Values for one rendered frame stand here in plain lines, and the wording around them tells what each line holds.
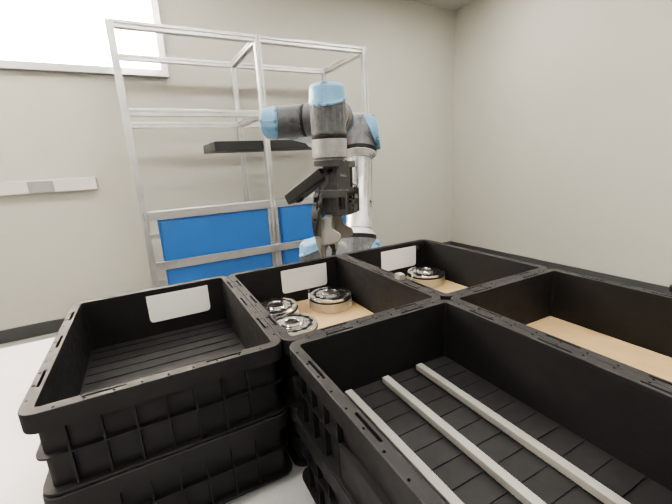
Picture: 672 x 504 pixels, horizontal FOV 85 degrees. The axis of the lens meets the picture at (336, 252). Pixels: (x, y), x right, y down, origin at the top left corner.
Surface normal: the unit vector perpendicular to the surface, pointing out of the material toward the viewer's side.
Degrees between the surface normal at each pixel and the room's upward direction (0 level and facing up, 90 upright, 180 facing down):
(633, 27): 90
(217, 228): 90
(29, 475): 0
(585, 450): 0
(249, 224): 90
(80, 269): 90
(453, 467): 0
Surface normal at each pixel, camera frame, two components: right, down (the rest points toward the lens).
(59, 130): 0.48, 0.18
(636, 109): -0.88, 0.16
